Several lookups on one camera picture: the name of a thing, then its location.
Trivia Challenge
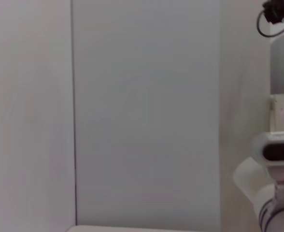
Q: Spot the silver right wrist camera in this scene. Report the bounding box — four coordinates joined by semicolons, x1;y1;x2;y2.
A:
250;131;284;168

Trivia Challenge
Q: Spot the black hanging cable loop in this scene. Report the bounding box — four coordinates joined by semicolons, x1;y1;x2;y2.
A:
256;0;284;38

